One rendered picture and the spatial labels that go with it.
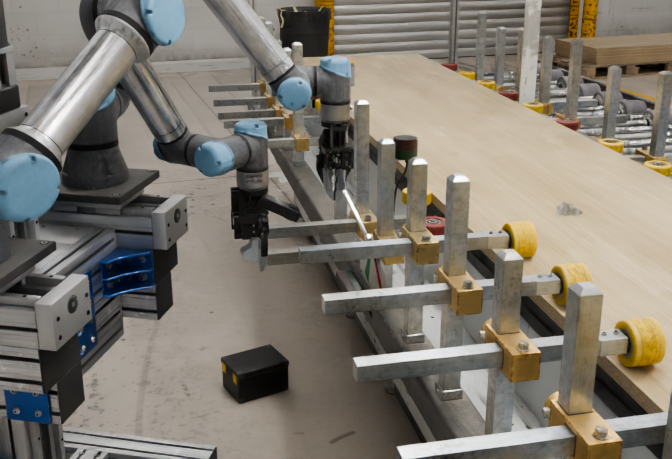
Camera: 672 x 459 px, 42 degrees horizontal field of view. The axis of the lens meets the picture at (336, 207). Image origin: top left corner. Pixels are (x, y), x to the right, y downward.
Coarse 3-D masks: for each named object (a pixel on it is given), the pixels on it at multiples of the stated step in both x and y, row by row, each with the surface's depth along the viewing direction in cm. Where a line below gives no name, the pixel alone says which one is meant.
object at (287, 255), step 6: (270, 252) 209; (276, 252) 209; (282, 252) 209; (288, 252) 209; (294, 252) 210; (270, 258) 209; (276, 258) 209; (282, 258) 209; (288, 258) 210; (294, 258) 210; (270, 264) 209; (276, 264) 210; (282, 264) 210
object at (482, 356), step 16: (560, 336) 146; (608, 336) 146; (624, 336) 146; (416, 352) 141; (432, 352) 141; (448, 352) 141; (464, 352) 141; (480, 352) 141; (496, 352) 141; (544, 352) 143; (560, 352) 144; (608, 352) 145; (624, 352) 146; (368, 368) 137; (384, 368) 137; (400, 368) 138; (416, 368) 139; (432, 368) 139; (448, 368) 140; (464, 368) 141; (480, 368) 141
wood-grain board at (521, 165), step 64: (384, 64) 443; (384, 128) 312; (448, 128) 312; (512, 128) 312; (512, 192) 241; (576, 192) 241; (640, 192) 240; (576, 256) 196; (640, 256) 196; (640, 384) 143
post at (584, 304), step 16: (576, 288) 117; (592, 288) 116; (576, 304) 117; (592, 304) 116; (576, 320) 117; (592, 320) 117; (576, 336) 118; (592, 336) 118; (576, 352) 118; (592, 352) 119; (576, 368) 119; (592, 368) 120; (560, 384) 123; (576, 384) 120; (592, 384) 121; (560, 400) 124; (576, 400) 121; (592, 400) 121
